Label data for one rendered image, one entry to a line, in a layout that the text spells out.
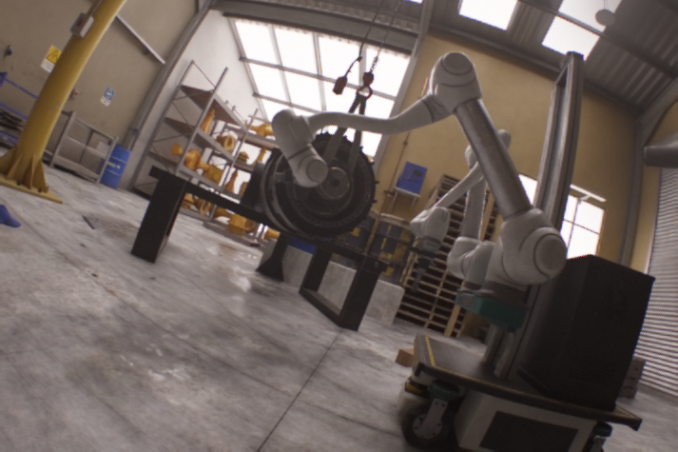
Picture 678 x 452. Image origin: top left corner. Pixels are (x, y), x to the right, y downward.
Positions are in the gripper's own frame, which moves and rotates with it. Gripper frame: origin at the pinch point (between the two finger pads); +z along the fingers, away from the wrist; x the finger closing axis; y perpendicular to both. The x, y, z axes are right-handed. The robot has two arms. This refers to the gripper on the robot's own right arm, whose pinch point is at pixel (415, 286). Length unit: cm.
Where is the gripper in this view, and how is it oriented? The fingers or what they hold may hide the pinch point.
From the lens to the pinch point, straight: 159.4
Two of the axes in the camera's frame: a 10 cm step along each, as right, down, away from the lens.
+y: 9.1, 3.1, -2.8
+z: -3.6, 9.2, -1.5
